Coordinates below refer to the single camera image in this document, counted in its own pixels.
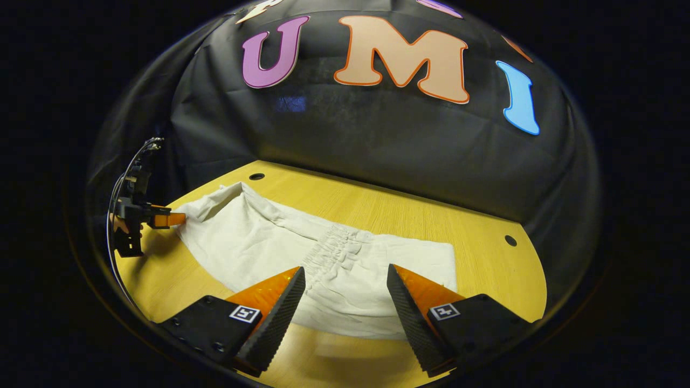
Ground black backdrop cloth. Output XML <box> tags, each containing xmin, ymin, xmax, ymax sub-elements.
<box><xmin>89</xmin><ymin>0</ymin><xmax>602</xmax><ymax>316</ymax></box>

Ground thin black cable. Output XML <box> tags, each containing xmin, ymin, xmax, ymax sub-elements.
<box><xmin>106</xmin><ymin>139</ymin><xmax>162</xmax><ymax>316</ymax></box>

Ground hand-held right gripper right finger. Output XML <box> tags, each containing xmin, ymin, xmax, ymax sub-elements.
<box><xmin>386</xmin><ymin>264</ymin><xmax>541</xmax><ymax>378</ymax></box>

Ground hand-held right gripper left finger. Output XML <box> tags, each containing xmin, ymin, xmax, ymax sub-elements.
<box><xmin>156</xmin><ymin>266</ymin><xmax>307</xmax><ymax>378</ymax></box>

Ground white jeans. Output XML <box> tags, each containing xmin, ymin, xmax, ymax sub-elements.
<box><xmin>171</xmin><ymin>182</ymin><xmax>458</xmax><ymax>341</ymax></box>

